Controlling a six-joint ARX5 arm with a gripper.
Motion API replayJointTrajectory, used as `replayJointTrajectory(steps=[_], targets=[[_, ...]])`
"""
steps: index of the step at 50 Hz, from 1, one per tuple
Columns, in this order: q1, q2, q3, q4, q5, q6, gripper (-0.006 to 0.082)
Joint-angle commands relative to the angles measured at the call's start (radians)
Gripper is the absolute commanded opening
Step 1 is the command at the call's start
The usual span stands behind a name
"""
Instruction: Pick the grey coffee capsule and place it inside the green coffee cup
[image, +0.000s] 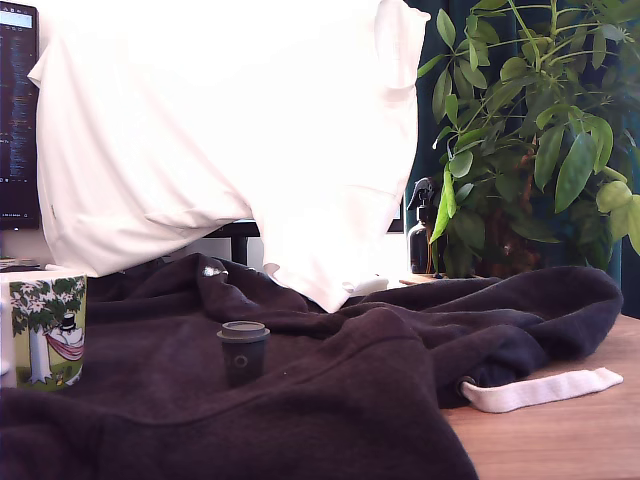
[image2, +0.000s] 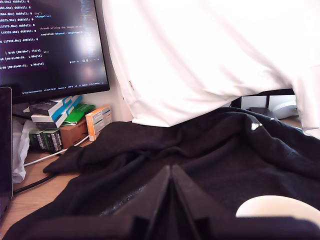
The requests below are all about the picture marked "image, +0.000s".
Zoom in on dark hooded sweatshirt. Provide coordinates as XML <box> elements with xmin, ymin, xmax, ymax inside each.
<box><xmin>0</xmin><ymin>252</ymin><xmax>626</xmax><ymax>480</ymax></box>

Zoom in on white cloth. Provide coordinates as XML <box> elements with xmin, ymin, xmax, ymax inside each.
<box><xmin>27</xmin><ymin>0</ymin><xmax>432</xmax><ymax>314</ymax></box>

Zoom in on grey coffee capsule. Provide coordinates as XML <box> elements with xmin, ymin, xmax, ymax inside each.
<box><xmin>216</xmin><ymin>320</ymin><xmax>272</xmax><ymax>388</ymax></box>

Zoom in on black computer monitor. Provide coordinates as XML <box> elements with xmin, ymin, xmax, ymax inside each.
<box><xmin>0</xmin><ymin>1</ymin><xmax>42</xmax><ymax>232</ymax></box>

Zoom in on dark spray bottle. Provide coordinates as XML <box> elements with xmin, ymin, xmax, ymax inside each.
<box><xmin>405</xmin><ymin>176</ymin><xmax>444</xmax><ymax>275</ymax></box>

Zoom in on green leafy houseplant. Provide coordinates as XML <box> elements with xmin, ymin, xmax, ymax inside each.
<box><xmin>417</xmin><ymin>0</ymin><xmax>640</xmax><ymax>279</ymax></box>

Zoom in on white flat drawstring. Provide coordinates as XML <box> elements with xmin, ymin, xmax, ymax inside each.
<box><xmin>461</xmin><ymin>366</ymin><xmax>625</xmax><ymax>415</ymax></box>

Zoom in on cartoon print green mug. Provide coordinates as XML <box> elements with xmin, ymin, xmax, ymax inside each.
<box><xmin>0</xmin><ymin>273</ymin><xmax>89</xmax><ymax>392</ymax></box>

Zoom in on black monitor stand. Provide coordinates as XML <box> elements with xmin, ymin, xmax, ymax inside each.
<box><xmin>202</xmin><ymin>218</ymin><xmax>262</xmax><ymax>266</ymax></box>

